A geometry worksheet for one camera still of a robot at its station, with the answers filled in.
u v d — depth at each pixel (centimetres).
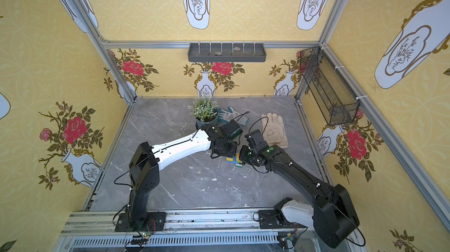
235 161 86
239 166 89
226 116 110
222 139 60
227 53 91
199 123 92
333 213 40
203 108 90
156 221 73
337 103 100
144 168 48
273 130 103
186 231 72
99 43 90
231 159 86
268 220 75
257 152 63
